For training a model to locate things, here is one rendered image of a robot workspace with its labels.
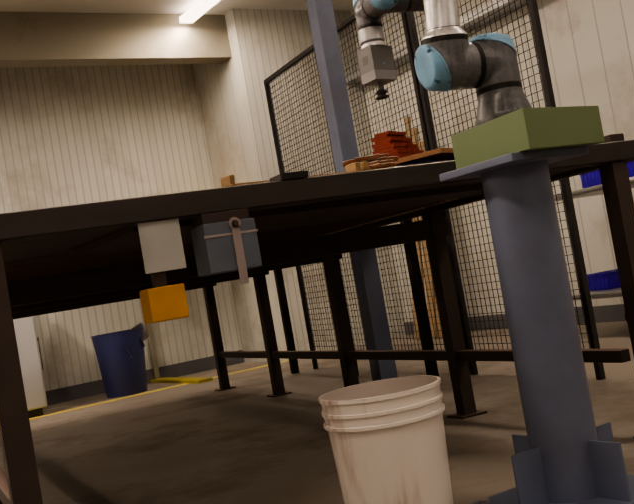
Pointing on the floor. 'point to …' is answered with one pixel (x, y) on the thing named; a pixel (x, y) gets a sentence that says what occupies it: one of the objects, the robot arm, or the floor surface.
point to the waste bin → (122, 361)
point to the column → (547, 344)
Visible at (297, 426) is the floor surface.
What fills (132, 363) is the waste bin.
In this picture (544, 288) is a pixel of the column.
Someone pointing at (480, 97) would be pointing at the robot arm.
